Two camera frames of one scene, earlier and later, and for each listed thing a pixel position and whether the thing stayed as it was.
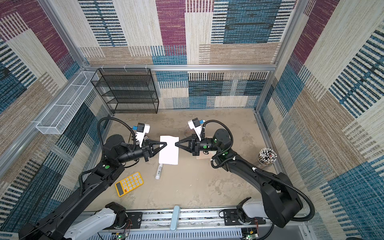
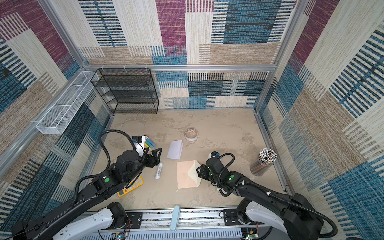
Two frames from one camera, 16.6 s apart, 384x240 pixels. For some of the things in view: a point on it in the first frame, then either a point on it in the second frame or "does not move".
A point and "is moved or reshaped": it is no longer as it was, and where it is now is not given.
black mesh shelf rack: [127, 90] does not move
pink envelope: [203, 156] → [187, 176]
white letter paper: [169, 154] is moved or reshaped
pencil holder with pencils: [266, 157] does not move
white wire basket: [58, 118] does not move
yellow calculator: [129, 183] does not move
